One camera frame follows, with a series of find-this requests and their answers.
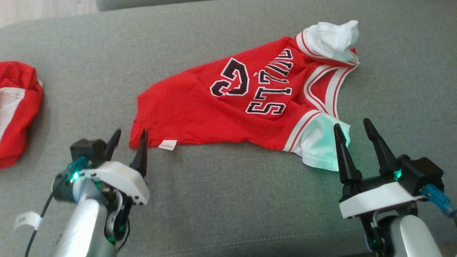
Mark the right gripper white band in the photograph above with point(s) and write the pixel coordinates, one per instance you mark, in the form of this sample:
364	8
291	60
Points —
375	200

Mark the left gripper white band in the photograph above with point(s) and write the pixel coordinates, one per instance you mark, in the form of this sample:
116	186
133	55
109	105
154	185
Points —
121	178

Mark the red basketball jersey white trim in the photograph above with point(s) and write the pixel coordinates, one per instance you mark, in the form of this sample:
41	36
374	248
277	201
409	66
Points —
200	107

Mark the red mesh shorts white band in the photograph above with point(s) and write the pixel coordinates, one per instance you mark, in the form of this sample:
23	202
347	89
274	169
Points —
18	121

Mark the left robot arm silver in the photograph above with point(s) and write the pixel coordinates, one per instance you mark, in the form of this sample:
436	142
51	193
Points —
85	232

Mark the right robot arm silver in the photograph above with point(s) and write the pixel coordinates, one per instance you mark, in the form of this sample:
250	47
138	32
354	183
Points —
414	235

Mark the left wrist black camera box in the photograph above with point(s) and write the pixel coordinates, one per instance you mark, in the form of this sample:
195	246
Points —
87	151

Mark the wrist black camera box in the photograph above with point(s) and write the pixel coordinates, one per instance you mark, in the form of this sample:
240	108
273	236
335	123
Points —
87	151
425	175

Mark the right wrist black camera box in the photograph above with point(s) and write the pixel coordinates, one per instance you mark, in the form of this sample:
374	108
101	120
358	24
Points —
425	175

